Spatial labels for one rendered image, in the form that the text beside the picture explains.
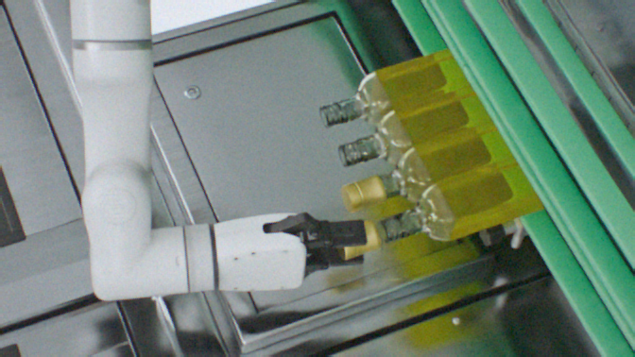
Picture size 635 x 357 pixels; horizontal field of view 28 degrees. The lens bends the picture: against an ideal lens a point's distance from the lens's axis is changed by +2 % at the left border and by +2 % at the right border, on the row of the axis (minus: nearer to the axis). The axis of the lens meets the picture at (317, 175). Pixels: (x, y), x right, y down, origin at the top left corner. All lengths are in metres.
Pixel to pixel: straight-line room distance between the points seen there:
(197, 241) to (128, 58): 0.21
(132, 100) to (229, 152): 0.26
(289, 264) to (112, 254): 0.19
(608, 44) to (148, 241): 0.55
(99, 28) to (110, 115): 0.13
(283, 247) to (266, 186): 0.26
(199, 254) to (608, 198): 0.44
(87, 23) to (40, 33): 0.46
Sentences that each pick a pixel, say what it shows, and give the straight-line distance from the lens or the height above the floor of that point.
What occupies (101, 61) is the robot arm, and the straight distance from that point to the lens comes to 1.34.
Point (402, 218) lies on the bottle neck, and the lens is 1.44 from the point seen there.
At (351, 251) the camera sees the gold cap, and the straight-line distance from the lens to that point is 1.41.
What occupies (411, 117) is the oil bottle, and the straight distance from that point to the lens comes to 1.51.
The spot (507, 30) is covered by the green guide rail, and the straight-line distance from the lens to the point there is 1.46.
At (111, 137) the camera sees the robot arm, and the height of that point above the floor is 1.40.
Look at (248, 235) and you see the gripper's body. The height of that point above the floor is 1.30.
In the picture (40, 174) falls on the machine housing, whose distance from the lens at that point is 1.69.
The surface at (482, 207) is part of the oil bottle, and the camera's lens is 1.45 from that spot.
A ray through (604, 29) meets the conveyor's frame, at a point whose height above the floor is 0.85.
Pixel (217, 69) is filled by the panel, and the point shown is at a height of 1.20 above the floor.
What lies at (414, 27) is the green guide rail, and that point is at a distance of 1.67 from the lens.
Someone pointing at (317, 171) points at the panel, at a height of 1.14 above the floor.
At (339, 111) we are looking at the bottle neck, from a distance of 1.51.
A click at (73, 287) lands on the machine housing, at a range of 1.58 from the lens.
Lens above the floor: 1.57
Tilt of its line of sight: 15 degrees down
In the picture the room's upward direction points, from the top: 108 degrees counter-clockwise
